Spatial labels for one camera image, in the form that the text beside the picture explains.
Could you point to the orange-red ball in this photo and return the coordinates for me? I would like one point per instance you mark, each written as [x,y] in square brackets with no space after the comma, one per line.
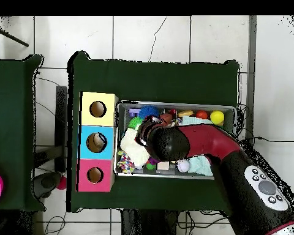
[201,114]

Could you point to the yellow ball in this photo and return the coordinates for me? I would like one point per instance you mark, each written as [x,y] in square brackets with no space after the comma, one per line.
[217,117]

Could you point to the blue spiky ball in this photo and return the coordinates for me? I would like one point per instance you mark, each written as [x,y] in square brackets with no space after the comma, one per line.
[148,112]

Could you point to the dark green tablecloth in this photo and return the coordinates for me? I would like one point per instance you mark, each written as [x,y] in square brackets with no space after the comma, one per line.
[12,98]
[149,80]

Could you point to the dark grey rounded object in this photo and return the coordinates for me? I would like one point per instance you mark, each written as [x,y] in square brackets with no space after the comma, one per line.
[46,183]

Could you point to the brown toy football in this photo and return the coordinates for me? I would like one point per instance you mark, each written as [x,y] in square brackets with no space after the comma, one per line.
[166,118]

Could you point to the small red ball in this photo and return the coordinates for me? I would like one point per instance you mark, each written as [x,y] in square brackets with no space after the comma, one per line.
[62,183]

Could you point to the green spiky toy with eyes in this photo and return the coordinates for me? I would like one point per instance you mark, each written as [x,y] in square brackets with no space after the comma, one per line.
[134,122]

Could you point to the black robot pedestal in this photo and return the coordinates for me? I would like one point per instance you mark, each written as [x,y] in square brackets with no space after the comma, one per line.
[149,222]

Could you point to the black rod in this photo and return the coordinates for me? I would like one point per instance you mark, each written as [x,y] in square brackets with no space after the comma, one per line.
[12,37]

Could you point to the silver mesh bin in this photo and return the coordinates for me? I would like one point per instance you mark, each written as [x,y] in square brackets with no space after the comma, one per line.
[127,174]

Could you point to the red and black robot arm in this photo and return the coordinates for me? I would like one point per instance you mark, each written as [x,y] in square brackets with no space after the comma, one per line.
[210,142]

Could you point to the cream knitted cloth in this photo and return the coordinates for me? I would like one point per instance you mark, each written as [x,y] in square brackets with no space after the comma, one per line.
[134,149]

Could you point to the colourful patterned fabric toy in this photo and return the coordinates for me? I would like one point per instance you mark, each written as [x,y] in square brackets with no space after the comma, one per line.
[125,162]

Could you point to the tall black object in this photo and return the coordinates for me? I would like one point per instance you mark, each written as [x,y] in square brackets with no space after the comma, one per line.
[61,122]

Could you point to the white baseball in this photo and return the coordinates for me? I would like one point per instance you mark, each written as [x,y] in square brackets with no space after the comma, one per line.
[183,165]

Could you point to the tan wooden wheel toy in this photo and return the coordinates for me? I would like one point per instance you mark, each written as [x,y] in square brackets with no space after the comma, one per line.
[185,113]

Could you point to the mint green knitted cloth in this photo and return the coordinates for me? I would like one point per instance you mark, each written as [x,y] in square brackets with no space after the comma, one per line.
[198,166]

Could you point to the wooden three-hole box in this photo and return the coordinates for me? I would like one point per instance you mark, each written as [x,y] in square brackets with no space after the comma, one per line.
[84,146]

